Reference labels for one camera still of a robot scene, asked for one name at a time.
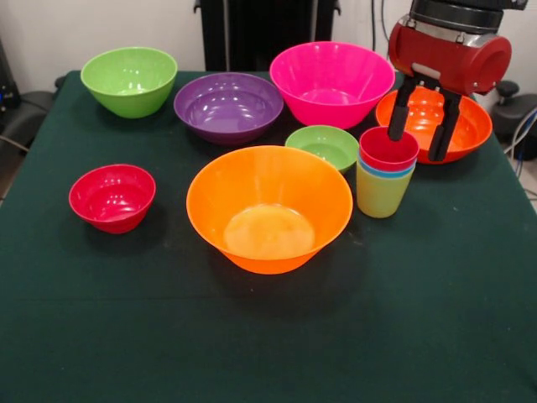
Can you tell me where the grey cable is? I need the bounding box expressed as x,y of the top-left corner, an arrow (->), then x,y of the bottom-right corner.
0,133 -> 30,154

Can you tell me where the pink bowl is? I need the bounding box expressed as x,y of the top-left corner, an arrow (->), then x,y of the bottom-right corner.
269,40 -> 396,130

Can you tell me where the small green bowl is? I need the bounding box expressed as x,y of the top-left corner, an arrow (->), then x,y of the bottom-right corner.
284,124 -> 361,175

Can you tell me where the large green bowl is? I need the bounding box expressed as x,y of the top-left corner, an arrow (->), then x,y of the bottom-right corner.
80,46 -> 179,119

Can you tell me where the blue cup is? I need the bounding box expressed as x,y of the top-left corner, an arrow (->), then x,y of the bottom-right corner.
357,158 -> 418,179

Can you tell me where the red cup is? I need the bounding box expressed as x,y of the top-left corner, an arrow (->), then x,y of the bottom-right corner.
358,126 -> 420,172

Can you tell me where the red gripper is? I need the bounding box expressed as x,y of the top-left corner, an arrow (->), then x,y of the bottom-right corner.
387,18 -> 513,163

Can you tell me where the dark green tablecloth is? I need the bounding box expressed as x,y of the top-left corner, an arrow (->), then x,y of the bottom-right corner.
0,70 -> 537,403

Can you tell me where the small red bowl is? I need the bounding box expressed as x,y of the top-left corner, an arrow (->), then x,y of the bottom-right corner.
68,164 -> 157,235

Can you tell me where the black electronics box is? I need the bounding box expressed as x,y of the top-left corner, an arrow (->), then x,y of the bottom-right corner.
0,35 -> 22,125

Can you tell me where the red-orange bowl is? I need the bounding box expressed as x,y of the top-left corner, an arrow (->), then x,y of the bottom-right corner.
375,86 -> 493,165

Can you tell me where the large orange bowl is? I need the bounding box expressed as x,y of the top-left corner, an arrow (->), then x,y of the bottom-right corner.
185,145 -> 353,275

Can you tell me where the black equipment with knob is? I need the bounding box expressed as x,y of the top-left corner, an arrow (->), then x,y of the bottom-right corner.
490,80 -> 537,146

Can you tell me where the white cable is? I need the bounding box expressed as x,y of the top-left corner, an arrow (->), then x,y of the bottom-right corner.
503,107 -> 537,155

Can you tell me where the purple bowl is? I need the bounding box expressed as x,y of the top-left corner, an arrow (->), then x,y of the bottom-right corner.
173,71 -> 284,147

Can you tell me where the yellow cup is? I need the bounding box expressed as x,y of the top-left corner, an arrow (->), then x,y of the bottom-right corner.
356,164 -> 415,218

